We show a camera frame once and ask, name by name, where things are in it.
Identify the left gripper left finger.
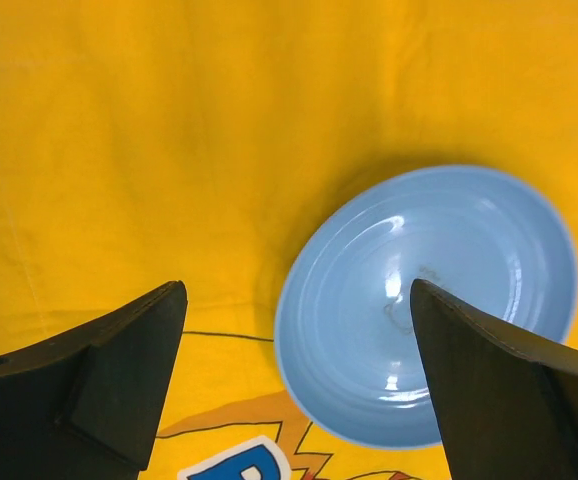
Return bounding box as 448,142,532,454
0,281,188,473

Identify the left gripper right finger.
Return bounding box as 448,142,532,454
410,279,578,479

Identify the light blue plate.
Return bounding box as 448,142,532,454
274,165,578,450

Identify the yellow cartoon placemat cloth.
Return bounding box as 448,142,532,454
0,1,578,479

